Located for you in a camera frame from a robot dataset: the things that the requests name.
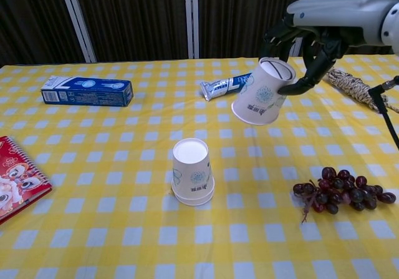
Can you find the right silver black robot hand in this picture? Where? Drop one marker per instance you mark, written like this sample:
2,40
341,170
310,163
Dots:
336,13

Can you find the paper cup black line base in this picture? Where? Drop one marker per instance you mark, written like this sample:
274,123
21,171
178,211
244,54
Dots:
258,104

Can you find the paper cup dandelion print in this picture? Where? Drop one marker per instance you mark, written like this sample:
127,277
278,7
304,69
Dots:
190,166

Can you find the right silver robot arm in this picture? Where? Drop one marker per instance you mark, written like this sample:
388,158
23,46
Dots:
392,26

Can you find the dark purple grape bunch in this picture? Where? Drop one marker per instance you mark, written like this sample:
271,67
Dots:
339,191

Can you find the paper cup large flower print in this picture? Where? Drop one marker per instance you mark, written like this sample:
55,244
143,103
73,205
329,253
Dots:
193,201

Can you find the blue toothpaste box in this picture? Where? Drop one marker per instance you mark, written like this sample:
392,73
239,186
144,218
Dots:
93,90

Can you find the blue white toothpaste tube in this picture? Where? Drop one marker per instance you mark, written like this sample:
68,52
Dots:
218,87

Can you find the yellow white checked tablecloth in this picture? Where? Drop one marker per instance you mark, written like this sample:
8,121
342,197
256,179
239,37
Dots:
124,229

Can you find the red spiral notebook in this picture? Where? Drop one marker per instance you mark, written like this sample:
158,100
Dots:
15,179

